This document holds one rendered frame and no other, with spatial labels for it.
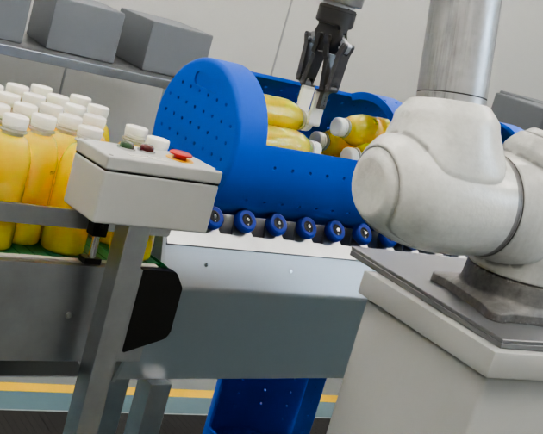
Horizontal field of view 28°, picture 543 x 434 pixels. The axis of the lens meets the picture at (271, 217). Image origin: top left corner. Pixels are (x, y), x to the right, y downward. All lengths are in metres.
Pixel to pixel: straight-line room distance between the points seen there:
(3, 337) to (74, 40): 3.04
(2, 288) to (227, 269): 0.49
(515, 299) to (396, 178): 0.30
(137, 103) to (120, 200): 4.07
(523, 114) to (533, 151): 4.02
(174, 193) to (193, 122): 0.42
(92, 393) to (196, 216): 0.32
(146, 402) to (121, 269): 0.48
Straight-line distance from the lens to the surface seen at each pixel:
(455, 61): 1.52
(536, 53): 7.07
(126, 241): 1.63
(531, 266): 1.63
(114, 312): 1.67
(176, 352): 2.05
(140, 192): 1.58
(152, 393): 2.06
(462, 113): 1.50
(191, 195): 1.63
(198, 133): 1.99
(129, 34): 4.96
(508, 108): 5.71
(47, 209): 1.67
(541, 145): 1.62
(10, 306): 1.68
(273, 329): 2.13
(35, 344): 1.73
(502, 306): 1.62
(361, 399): 1.74
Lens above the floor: 1.38
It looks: 11 degrees down
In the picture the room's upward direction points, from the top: 16 degrees clockwise
